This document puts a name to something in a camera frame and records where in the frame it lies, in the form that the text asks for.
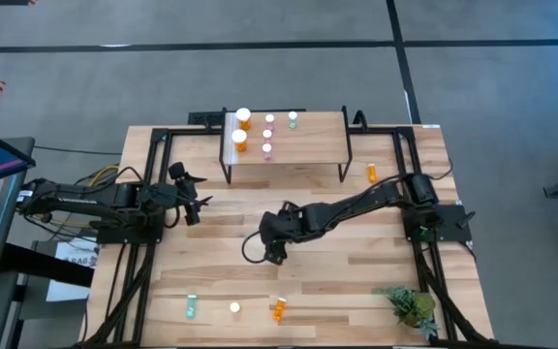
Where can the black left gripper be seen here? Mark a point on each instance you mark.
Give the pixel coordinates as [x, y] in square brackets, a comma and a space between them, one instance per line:
[177, 194]

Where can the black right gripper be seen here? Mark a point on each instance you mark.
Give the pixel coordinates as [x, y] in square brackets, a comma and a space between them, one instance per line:
[284, 225]

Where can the pink medicine bottle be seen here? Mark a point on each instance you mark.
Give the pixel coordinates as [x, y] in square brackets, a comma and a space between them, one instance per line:
[267, 133]
[267, 148]
[269, 118]

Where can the black aluminium table frame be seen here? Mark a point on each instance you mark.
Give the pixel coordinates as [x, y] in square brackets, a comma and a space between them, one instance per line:
[192, 131]

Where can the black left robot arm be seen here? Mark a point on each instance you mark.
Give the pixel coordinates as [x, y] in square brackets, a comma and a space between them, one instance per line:
[90, 201]

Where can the small white-capped medicine bottle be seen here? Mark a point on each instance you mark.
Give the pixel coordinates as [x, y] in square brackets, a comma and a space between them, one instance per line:
[234, 307]

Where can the green medicine bottle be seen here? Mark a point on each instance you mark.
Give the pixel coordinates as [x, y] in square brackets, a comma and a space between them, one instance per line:
[292, 116]
[191, 306]

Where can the small orange medicine bottle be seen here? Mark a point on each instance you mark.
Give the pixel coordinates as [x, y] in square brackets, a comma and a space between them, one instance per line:
[371, 173]

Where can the wooden shelf with black legs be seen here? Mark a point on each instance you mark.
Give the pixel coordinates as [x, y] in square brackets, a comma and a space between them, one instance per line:
[308, 140]

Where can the white paper sheet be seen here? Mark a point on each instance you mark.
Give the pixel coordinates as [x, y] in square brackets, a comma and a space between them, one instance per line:
[71, 249]

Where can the large orange medicine bottle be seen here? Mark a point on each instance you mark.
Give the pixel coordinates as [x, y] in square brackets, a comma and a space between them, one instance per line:
[243, 115]
[239, 137]

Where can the white label sticker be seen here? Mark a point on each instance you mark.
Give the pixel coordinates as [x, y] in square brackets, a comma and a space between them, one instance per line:
[430, 126]

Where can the medium orange medicine bottle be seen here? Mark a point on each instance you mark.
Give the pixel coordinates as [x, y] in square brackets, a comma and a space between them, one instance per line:
[279, 310]

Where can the black stand base beam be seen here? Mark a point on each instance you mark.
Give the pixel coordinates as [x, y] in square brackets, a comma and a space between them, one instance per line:
[46, 264]

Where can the potted green succulent plant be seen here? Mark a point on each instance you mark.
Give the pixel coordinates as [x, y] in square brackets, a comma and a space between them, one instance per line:
[412, 305]

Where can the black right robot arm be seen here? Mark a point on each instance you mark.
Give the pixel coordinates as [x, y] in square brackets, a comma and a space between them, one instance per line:
[356, 201]

